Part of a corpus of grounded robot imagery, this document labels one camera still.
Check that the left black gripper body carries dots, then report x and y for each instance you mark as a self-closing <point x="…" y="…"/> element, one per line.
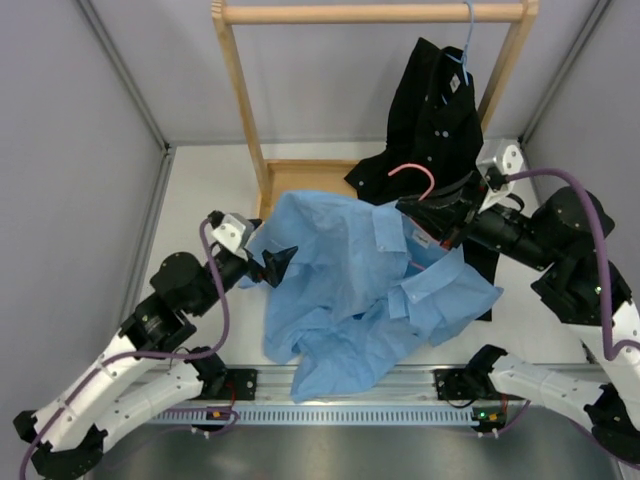
<point x="254" y="268"/>

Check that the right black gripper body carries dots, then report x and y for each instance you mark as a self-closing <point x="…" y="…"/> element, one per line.
<point x="476" y="213"/>

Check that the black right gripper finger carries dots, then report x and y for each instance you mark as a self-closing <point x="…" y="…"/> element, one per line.
<point x="441" y="221"/>
<point x="463" y="188"/>

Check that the pink wire hanger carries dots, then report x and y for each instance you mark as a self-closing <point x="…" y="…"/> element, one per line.
<point x="402" y="179"/>

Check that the light blue shirt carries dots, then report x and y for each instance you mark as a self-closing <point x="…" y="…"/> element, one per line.
<point x="349" y="299"/>

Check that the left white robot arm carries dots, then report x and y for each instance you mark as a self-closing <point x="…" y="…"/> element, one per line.
<point x="141" y="373"/>

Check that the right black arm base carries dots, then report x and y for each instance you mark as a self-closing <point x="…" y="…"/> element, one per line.
<point x="452" y="385"/>

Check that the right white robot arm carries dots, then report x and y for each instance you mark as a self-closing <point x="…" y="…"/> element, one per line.
<point x="563" y="240"/>

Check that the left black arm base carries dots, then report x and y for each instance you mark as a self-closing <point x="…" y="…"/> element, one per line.
<point x="240" y="384"/>

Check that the black shirt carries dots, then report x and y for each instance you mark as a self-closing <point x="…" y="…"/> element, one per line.
<point x="426" y="125"/>

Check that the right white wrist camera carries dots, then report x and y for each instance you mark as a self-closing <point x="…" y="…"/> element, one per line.
<point x="497" y="159"/>

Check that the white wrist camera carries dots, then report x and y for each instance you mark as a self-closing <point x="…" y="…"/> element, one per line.
<point x="232" y="232"/>
<point x="497" y="159"/>

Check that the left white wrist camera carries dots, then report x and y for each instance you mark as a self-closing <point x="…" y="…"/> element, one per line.
<point x="232" y="232"/>

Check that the blue wire hanger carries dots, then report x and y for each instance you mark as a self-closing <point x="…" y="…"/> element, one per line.
<point x="460" y="73"/>

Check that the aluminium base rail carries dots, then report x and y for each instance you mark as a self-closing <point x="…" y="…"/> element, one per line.
<point x="327" y="384"/>

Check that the grey slotted cable duct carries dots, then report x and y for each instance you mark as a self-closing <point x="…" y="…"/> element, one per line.
<point x="328" y="415"/>

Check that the aluminium frame rail left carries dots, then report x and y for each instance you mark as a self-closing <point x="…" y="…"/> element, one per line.
<point x="164" y="163"/>

